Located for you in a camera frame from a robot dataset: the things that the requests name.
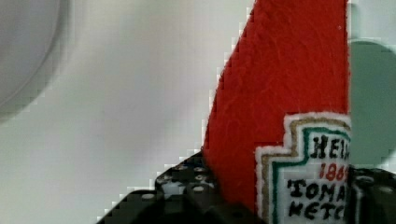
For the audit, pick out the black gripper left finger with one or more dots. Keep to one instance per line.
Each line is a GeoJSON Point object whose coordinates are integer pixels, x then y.
{"type": "Point", "coordinates": [187, 193]}

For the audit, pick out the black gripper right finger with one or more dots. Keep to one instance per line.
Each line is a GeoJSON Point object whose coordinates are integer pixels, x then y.
{"type": "Point", "coordinates": [371, 197]}

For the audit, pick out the red plush ketchup bottle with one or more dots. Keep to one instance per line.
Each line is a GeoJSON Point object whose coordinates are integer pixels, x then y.
{"type": "Point", "coordinates": [278, 135]}

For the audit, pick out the green mug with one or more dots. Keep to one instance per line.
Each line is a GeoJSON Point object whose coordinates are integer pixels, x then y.
{"type": "Point", "coordinates": [373, 104]}

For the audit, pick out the lavender plate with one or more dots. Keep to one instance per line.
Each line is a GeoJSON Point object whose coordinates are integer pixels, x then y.
{"type": "Point", "coordinates": [34, 34]}

